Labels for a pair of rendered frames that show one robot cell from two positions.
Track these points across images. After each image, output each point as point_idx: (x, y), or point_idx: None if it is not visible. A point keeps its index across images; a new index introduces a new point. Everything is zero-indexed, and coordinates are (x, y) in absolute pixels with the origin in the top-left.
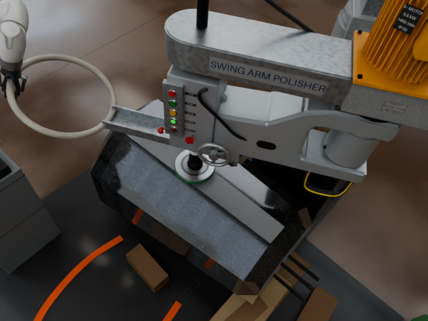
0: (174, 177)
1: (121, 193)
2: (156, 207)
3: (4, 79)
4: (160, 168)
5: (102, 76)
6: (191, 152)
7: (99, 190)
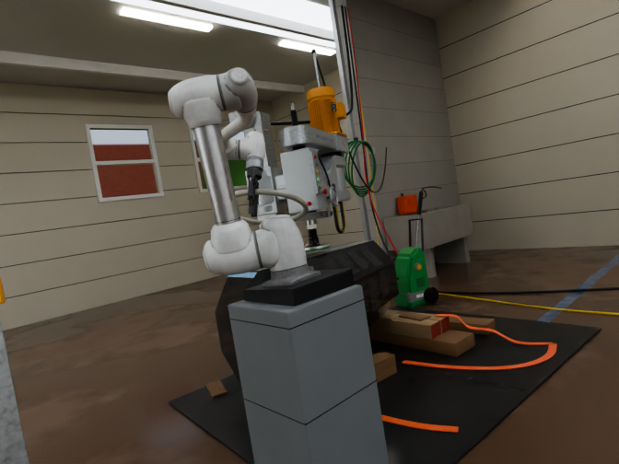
0: (320, 258)
1: None
2: None
3: (255, 186)
4: (309, 261)
5: (241, 216)
6: (315, 226)
7: None
